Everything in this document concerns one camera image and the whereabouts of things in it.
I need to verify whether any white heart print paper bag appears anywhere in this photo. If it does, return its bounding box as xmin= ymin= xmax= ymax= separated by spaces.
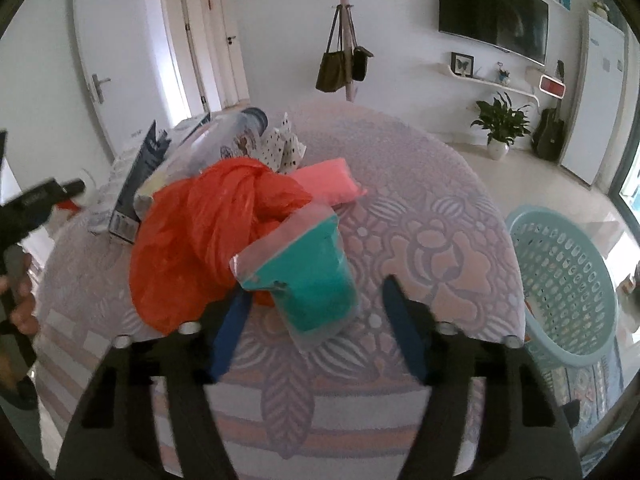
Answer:
xmin=257 ymin=113 xmax=307 ymax=174

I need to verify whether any clear bottle dark cap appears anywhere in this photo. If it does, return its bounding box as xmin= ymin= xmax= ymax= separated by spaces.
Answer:
xmin=155 ymin=107 xmax=268 ymax=183

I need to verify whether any red white box shelf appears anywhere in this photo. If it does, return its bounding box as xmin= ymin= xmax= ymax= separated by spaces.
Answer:
xmin=538 ymin=74 xmax=566 ymax=100

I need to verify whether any small vase on shelf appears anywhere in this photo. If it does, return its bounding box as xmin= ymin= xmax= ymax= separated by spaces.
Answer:
xmin=497 ymin=62 xmax=511 ymax=87

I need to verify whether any white hallway door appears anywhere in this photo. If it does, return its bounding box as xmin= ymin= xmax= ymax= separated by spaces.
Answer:
xmin=203 ymin=0 xmax=250 ymax=108

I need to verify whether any pink yogurt bottle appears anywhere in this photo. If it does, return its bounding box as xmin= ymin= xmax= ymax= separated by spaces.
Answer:
xmin=134 ymin=168 xmax=202 ymax=220

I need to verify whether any red plastic bag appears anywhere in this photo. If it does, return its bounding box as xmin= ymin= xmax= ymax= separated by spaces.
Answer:
xmin=129 ymin=157 xmax=312 ymax=335

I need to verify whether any teal item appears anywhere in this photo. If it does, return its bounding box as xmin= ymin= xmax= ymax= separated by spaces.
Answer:
xmin=229 ymin=202 xmax=359 ymax=352

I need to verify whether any wall mounted black television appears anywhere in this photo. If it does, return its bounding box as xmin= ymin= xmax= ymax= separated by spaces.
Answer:
xmin=438 ymin=0 xmax=549 ymax=65

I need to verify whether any pink foam block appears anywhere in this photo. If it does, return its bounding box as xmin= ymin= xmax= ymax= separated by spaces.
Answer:
xmin=290 ymin=158 xmax=367 ymax=206

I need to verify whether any white door with handle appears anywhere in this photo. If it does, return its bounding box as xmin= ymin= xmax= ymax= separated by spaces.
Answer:
xmin=72 ymin=0 xmax=191 ymax=156

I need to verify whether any framed butterfly picture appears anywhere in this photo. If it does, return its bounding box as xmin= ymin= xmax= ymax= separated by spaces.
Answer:
xmin=450 ymin=52 xmax=474 ymax=78

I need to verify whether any pink patterned tablecloth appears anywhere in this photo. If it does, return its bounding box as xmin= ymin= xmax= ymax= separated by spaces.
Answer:
xmin=31 ymin=97 xmax=526 ymax=480

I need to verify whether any white lower wall shelf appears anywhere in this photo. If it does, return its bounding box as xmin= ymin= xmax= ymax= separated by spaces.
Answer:
xmin=435 ymin=63 xmax=540 ymax=106

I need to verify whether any white standing air conditioner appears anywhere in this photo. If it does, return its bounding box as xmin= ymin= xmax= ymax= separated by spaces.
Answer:
xmin=560 ymin=11 xmax=625 ymax=185

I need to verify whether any teal plastic laundry basket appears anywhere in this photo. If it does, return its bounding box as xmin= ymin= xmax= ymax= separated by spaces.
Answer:
xmin=506 ymin=205 xmax=618 ymax=372

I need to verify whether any brown hanging handbag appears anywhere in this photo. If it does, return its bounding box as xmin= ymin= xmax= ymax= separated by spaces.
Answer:
xmin=316 ymin=4 xmax=348 ymax=93

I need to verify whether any potted green plant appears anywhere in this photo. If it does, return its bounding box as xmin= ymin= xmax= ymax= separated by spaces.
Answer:
xmin=471 ymin=92 xmax=530 ymax=162

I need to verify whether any white blue milk carton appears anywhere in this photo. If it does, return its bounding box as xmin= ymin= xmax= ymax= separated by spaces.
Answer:
xmin=88 ymin=112 xmax=213 ymax=246

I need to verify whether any pink coat stand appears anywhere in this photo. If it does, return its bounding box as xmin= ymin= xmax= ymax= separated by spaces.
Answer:
xmin=340 ymin=0 xmax=356 ymax=102

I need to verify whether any black hanging bag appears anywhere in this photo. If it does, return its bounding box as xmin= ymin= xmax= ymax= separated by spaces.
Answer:
xmin=352 ymin=46 xmax=374 ymax=82

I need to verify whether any black guitar bag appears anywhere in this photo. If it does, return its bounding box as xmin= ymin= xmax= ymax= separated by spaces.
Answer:
xmin=532 ymin=107 xmax=565 ymax=162

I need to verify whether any person's left hand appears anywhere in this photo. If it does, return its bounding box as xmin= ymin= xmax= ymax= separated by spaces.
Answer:
xmin=1 ymin=274 xmax=39 ymax=393

